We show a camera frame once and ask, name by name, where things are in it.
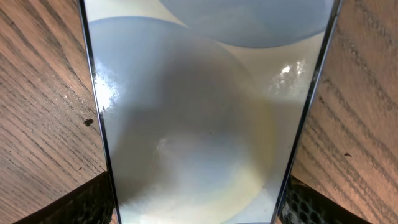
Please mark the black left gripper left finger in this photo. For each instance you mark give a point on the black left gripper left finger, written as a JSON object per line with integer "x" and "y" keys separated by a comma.
{"x": 91, "y": 203}

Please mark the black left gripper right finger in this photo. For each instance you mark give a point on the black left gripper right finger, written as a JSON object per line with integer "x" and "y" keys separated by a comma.
{"x": 303, "y": 204}

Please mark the blue smartphone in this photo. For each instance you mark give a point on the blue smartphone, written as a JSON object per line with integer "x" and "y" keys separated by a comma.
{"x": 201, "y": 103}

